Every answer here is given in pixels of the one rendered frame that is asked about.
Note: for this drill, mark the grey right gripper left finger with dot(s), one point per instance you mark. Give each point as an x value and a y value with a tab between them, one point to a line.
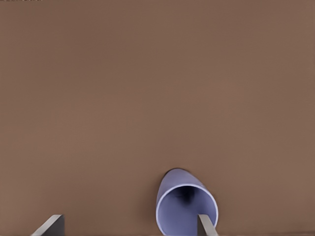
52	226

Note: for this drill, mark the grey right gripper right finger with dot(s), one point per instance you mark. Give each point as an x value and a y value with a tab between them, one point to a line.
206	226

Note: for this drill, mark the blue cup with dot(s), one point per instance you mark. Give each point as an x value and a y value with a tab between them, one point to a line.
177	214

